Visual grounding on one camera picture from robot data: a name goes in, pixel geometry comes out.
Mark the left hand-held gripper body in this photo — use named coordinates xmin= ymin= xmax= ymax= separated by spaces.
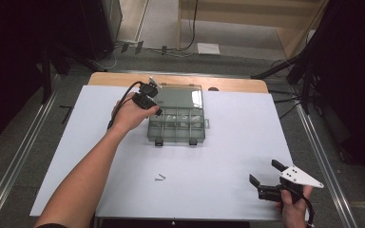
xmin=131 ymin=76 xmax=163 ymax=111

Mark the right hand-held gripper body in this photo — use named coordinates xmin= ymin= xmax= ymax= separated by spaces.
xmin=257 ymin=163 xmax=325 ymax=204

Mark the grey transparent compartment box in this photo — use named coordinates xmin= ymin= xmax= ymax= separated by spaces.
xmin=146 ymin=83 xmax=211 ymax=147

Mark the person's left hand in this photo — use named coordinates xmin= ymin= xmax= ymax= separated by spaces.
xmin=108 ymin=99 xmax=161 ymax=136

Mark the person's right hand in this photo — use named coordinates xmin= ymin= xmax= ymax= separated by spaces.
xmin=275 ymin=184 xmax=314 ymax=228

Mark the white table sheet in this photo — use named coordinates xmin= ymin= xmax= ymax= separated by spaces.
xmin=29 ymin=85 xmax=312 ymax=221

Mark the white paper sheet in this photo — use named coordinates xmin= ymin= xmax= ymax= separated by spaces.
xmin=197 ymin=42 xmax=221 ymax=56

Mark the black cabinet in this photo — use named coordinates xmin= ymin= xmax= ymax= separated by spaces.
xmin=77 ymin=0 xmax=124 ymax=62

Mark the black metal stand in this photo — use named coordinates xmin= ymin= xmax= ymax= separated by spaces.
xmin=250 ymin=47 xmax=317 ymax=115
xmin=39 ymin=44 xmax=74 ymax=105

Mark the black sleeve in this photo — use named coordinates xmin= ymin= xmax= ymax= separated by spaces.
xmin=36 ymin=222 xmax=69 ymax=228

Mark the left hand-held gripper cable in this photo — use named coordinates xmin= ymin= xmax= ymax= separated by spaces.
xmin=106 ymin=81 xmax=144 ymax=130

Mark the hand-held gripper cable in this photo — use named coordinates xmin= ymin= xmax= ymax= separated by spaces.
xmin=106 ymin=81 xmax=144 ymax=130
xmin=298 ymin=189 xmax=317 ymax=228

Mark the metal floor rail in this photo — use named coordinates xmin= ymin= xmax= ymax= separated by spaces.
xmin=296 ymin=104 xmax=359 ymax=228
xmin=0 ymin=74 xmax=61 ymax=228

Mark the right hand-held gripper cable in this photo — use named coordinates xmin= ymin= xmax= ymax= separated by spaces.
xmin=298 ymin=189 xmax=317 ymax=228

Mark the floor cable bundle with plugs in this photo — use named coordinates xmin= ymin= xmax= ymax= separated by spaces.
xmin=113 ymin=39 xmax=198 ymax=59

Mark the black hanging cable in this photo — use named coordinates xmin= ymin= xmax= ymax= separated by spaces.
xmin=176 ymin=0 xmax=200 ymax=52

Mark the wooden furniture frame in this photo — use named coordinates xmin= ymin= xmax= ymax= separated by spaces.
xmin=176 ymin=0 xmax=331 ymax=60

